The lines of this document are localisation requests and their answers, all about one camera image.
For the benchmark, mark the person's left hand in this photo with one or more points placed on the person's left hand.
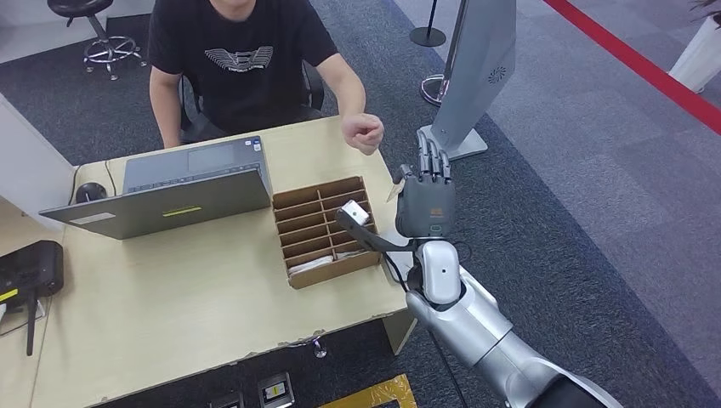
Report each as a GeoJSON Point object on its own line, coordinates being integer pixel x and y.
{"type": "Point", "coordinates": [363, 134]}

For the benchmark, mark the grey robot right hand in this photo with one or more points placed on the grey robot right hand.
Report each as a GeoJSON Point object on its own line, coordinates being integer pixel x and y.
{"type": "Point", "coordinates": [425, 208]}

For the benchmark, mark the gold ID card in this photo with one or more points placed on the gold ID card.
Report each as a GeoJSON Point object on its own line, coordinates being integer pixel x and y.
{"type": "Point", "coordinates": [394, 193]}

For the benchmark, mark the person's left forearm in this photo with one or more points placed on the person's left forearm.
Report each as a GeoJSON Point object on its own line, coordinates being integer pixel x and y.
{"type": "Point", "coordinates": [346, 84]}

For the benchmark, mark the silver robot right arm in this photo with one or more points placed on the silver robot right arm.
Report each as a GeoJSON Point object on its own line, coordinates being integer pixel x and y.
{"type": "Point", "coordinates": [479, 332]}

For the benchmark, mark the person's right forearm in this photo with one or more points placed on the person's right forearm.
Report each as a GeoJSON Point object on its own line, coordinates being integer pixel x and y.
{"type": "Point", "coordinates": [164, 107]}

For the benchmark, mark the wooden card organizer box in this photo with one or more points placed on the wooden card organizer box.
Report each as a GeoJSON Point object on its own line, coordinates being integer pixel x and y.
{"type": "Point", "coordinates": [307, 231]}

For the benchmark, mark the white card in organizer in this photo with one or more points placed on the white card in organizer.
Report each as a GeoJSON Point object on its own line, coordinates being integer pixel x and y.
{"type": "Point", "coordinates": [310, 264]}

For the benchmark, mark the person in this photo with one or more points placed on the person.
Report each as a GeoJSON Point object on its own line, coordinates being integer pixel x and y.
{"type": "Point", "coordinates": [242, 67]}

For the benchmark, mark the black office chair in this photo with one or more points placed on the black office chair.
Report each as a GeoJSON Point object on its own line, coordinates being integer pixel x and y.
{"type": "Point", "coordinates": [312, 90]}

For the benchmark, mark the chrome stanchion base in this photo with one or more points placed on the chrome stanchion base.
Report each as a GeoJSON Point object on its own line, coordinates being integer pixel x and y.
{"type": "Point", "coordinates": [432, 93]}

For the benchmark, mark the grey kiosk stand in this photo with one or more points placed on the grey kiosk stand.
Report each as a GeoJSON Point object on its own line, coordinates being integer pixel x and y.
{"type": "Point", "coordinates": [479, 67]}

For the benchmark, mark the metal hook under desk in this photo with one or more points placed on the metal hook under desk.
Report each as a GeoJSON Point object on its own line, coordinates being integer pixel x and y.
{"type": "Point", "coordinates": [319, 349]}

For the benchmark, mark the yellow floor tape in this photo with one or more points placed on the yellow floor tape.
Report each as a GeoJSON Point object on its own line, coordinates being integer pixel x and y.
{"type": "Point", "coordinates": [383, 391]}

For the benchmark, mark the grey laptop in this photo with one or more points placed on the grey laptop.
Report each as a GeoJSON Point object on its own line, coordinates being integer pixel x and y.
{"type": "Point", "coordinates": [169, 208]}

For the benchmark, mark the silver floor socket plate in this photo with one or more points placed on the silver floor socket plate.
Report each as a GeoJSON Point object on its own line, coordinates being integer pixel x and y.
{"type": "Point", "coordinates": [227, 402]}
{"type": "Point", "coordinates": [276, 390]}

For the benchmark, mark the red barrier belt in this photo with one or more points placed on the red barrier belt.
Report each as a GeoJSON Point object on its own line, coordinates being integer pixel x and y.
{"type": "Point", "coordinates": [636, 62]}

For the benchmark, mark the black stool chrome base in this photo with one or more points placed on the black stool chrome base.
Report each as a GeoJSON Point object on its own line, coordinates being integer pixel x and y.
{"type": "Point", "coordinates": [107, 48]}

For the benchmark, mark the black computer mouse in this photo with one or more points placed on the black computer mouse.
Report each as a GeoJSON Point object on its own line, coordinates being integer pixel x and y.
{"type": "Point", "coordinates": [90, 192]}

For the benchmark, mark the white planter pot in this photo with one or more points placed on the white planter pot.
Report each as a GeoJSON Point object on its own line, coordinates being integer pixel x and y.
{"type": "Point", "coordinates": [698, 62]}

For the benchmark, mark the white partition panel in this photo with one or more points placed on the white partition panel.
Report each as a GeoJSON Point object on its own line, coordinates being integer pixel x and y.
{"type": "Point", "coordinates": [28, 169]}

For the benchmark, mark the green plant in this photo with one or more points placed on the green plant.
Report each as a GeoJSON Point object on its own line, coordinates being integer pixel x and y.
{"type": "Point", "coordinates": [711, 8]}

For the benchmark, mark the black desktop device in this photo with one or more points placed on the black desktop device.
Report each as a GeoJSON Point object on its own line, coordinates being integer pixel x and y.
{"type": "Point", "coordinates": [31, 270]}

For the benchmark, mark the black antenna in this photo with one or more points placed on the black antenna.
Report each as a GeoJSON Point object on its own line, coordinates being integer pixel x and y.
{"type": "Point", "coordinates": [31, 329]}

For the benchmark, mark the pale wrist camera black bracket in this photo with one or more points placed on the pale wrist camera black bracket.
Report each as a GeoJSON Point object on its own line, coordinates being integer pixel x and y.
{"type": "Point", "coordinates": [355, 212]}

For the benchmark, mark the black stanchion post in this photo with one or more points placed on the black stanchion post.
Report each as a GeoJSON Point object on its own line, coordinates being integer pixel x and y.
{"type": "Point", "coordinates": [428, 36]}

